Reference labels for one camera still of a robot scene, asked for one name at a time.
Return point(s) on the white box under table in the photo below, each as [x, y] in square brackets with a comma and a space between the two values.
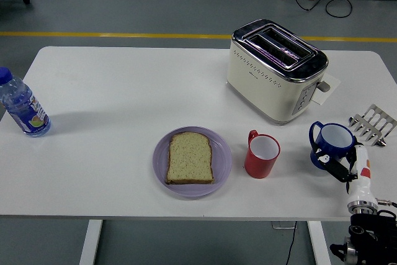
[280, 225]

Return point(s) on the blue-capped plastic water bottle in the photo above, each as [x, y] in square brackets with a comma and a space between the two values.
[26, 110]

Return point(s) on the white table leg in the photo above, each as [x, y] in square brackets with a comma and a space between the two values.
[90, 243]
[319, 243]

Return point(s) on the white paper sheet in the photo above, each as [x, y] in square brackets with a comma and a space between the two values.
[333, 83]

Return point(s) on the blue enamel mug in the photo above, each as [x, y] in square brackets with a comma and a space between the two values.
[336, 137]

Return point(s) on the silver metal toast rack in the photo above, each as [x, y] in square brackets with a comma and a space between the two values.
[372, 122]

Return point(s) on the slice of toast bread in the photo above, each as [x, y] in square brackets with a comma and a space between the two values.
[190, 159]

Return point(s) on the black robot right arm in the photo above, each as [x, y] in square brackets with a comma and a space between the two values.
[372, 240]

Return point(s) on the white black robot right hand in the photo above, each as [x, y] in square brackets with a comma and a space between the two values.
[361, 187]

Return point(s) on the purple round plate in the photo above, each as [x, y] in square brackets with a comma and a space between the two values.
[221, 159]

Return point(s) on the cream and chrome toaster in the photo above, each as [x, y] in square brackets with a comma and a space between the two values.
[263, 88]

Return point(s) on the red enamel mug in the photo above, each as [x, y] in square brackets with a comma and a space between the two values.
[259, 167]

